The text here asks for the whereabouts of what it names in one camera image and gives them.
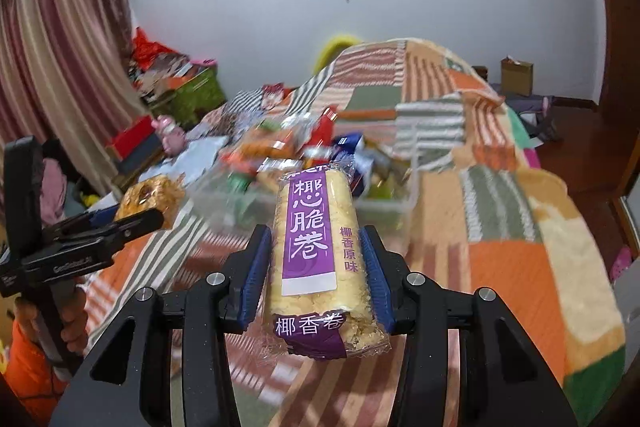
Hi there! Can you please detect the clear plastic storage bin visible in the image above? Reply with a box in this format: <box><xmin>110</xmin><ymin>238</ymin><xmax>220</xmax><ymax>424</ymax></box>
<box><xmin>186</xmin><ymin>114</ymin><xmax>420</xmax><ymax>253</ymax></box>

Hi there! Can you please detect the cardboard box on floor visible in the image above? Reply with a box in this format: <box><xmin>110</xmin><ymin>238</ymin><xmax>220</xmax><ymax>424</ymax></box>
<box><xmin>500</xmin><ymin>56</ymin><xmax>534</xmax><ymax>96</ymax></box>

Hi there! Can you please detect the white plastic bag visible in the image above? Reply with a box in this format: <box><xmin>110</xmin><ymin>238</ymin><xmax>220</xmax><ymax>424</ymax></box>
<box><xmin>138</xmin><ymin>136</ymin><xmax>229</xmax><ymax>186</ymax></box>

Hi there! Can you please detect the red gift box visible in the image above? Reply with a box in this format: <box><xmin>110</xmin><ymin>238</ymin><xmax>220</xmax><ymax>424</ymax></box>
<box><xmin>105</xmin><ymin>115</ymin><xmax>154</xmax><ymax>161</ymax></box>

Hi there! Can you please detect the green pea snack packet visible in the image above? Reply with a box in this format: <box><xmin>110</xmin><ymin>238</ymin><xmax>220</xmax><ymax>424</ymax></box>
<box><xmin>224</xmin><ymin>171</ymin><xmax>256</xmax><ymax>221</ymax></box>

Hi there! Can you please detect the peanut snack clear bag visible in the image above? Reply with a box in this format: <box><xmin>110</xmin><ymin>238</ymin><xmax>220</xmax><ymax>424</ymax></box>
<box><xmin>115</xmin><ymin>174</ymin><xmax>186</xmax><ymax>230</ymax></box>

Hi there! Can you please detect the brown wooden door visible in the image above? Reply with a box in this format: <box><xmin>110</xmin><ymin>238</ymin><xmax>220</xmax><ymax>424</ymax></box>
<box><xmin>599</xmin><ymin>0</ymin><xmax>639</xmax><ymax>165</ymax></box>

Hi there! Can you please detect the striped pink curtain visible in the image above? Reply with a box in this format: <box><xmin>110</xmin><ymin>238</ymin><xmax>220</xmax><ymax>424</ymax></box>
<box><xmin>1</xmin><ymin>0</ymin><xmax>146</xmax><ymax>194</ymax></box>

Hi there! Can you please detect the purple coconut roll pack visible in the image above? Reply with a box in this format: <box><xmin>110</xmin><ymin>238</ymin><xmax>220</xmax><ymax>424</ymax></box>
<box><xmin>267</xmin><ymin>166</ymin><xmax>393</xmax><ymax>362</ymax></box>

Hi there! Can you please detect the red plastic bag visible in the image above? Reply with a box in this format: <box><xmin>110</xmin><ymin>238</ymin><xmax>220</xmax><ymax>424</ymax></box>
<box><xmin>132</xmin><ymin>27</ymin><xmax>177</xmax><ymax>72</ymax></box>

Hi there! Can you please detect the blue snack packet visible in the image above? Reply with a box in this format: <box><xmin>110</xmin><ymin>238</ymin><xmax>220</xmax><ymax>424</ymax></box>
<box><xmin>332</xmin><ymin>133</ymin><xmax>373</xmax><ymax>198</ymax></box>

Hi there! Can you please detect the green round jelly cup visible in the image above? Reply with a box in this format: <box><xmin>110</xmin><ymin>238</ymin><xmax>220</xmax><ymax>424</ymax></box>
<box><xmin>367</xmin><ymin>178</ymin><xmax>406</xmax><ymax>200</ymax></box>

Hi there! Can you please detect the left hand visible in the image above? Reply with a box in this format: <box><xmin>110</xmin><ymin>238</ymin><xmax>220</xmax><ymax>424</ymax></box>
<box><xmin>14</xmin><ymin>286</ymin><xmax>88</xmax><ymax>355</ymax></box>

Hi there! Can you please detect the large red cracker bag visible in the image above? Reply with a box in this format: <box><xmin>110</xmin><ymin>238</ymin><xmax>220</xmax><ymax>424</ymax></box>
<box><xmin>219</xmin><ymin>126</ymin><xmax>297</xmax><ymax>174</ymax></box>

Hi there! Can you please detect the green storage box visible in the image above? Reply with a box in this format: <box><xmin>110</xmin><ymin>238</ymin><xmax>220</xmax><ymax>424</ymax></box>
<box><xmin>149</xmin><ymin>67</ymin><xmax>227</xmax><ymax>130</ymax></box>

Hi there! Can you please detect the red foil snack bag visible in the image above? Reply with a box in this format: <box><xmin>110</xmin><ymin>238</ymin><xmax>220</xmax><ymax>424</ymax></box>
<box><xmin>300</xmin><ymin>104</ymin><xmax>338</xmax><ymax>168</ymax></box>

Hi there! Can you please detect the checkered patterned blanket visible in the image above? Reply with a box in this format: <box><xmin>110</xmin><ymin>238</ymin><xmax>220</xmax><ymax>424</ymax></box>
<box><xmin>201</xmin><ymin>82</ymin><xmax>294</xmax><ymax>135</ymax></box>

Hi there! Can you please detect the pink plush toy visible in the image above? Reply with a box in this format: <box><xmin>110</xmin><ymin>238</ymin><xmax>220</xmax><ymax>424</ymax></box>
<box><xmin>152</xmin><ymin>115</ymin><xmax>186</xmax><ymax>157</ymax></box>

